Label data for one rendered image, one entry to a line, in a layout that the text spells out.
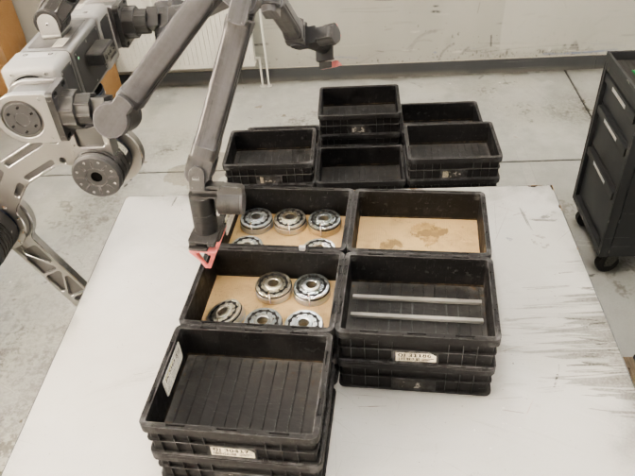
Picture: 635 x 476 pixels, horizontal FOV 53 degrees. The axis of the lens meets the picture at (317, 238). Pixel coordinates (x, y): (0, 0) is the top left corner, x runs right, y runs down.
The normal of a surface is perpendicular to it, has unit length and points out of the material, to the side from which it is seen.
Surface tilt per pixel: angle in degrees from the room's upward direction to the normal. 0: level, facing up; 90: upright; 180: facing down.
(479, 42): 90
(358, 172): 0
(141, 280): 0
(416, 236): 0
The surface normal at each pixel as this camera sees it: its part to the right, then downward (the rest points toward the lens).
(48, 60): -0.07, -0.76
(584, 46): -0.04, 0.65
